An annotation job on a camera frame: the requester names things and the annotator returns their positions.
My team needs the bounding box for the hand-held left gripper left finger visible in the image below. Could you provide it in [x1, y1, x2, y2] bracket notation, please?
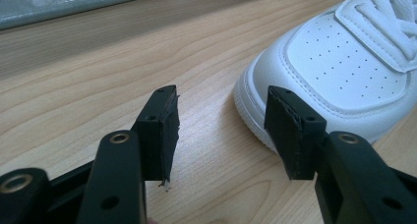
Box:
[131, 84, 181, 188]

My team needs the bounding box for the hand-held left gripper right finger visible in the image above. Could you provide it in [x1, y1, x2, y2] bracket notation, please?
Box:
[264, 84, 328, 181]

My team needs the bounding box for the white sneaker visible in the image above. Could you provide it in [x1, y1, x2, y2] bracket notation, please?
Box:
[233, 0, 417, 153]

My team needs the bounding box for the metal frame shoe rack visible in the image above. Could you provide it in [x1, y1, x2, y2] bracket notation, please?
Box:
[0, 0, 185, 31]

